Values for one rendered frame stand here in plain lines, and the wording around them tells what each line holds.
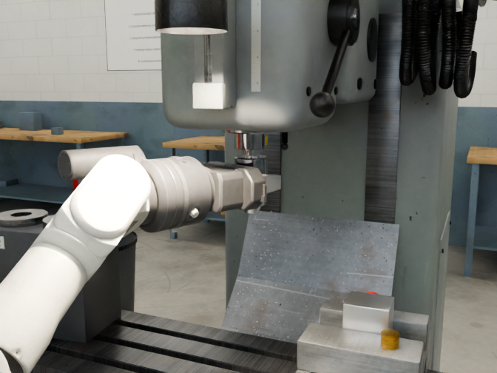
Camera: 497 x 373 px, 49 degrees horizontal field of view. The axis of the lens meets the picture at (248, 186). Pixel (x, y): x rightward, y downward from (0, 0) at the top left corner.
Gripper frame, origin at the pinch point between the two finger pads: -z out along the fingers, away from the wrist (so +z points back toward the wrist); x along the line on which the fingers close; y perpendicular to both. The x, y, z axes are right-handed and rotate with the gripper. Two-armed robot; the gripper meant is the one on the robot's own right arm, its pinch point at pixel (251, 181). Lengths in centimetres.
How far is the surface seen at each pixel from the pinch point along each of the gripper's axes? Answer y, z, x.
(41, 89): -13, -217, 571
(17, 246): 13.6, 19.7, 36.2
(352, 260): 20.1, -33.7, 5.4
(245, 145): -5.4, 2.2, -1.0
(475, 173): 42, -325, 106
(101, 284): 20.9, 8.6, 28.2
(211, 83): -13.4, 12.0, -5.4
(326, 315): 19.2, -6.8, -9.1
